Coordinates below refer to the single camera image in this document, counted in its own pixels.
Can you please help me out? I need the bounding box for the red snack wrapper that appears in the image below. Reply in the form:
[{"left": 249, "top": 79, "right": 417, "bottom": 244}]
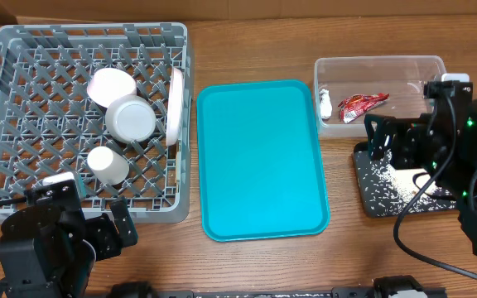
[{"left": 338, "top": 93, "right": 390, "bottom": 123}]

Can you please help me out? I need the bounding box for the cooked rice pile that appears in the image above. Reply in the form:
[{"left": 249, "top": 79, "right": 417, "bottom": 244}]
[{"left": 362, "top": 151, "right": 457, "bottom": 214}]

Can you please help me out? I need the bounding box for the white tissue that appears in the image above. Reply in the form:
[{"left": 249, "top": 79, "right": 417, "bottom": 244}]
[{"left": 319, "top": 89, "right": 333, "bottom": 120}]

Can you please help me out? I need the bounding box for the white cup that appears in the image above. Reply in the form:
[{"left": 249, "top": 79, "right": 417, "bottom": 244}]
[{"left": 86, "top": 147, "right": 129, "bottom": 185}]

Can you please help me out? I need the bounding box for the grey-green bowl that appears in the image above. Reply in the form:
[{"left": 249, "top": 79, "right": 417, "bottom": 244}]
[{"left": 105, "top": 95, "right": 157, "bottom": 144}]

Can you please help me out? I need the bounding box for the white round plate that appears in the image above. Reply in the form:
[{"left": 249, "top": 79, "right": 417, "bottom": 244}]
[{"left": 166, "top": 67, "right": 184, "bottom": 147}]

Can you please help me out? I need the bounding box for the pink bowl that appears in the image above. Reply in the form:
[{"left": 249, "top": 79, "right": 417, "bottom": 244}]
[{"left": 86, "top": 68, "right": 137, "bottom": 108}]

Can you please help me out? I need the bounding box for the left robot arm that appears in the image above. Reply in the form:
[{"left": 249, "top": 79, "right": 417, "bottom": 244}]
[{"left": 0, "top": 197, "right": 138, "bottom": 297}]

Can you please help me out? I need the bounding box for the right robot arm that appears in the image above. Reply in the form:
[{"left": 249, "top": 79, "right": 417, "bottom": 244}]
[{"left": 364, "top": 95, "right": 477, "bottom": 280}]

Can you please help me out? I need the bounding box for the grey dishwasher rack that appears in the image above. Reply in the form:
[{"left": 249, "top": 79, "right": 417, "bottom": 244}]
[{"left": 0, "top": 22, "right": 194, "bottom": 223}]

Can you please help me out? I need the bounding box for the black tray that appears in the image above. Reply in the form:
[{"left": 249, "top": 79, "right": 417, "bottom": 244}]
[{"left": 353, "top": 140, "right": 460, "bottom": 219}]

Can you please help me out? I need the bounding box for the clear plastic bin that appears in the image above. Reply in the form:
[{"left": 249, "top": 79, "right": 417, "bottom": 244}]
[{"left": 313, "top": 55, "right": 446, "bottom": 137}]

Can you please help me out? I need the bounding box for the teal plastic tray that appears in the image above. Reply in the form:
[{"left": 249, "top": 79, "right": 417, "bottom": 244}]
[{"left": 196, "top": 79, "right": 330, "bottom": 242}]

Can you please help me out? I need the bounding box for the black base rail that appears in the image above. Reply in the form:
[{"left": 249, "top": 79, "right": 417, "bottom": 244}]
[{"left": 105, "top": 276, "right": 448, "bottom": 298}]

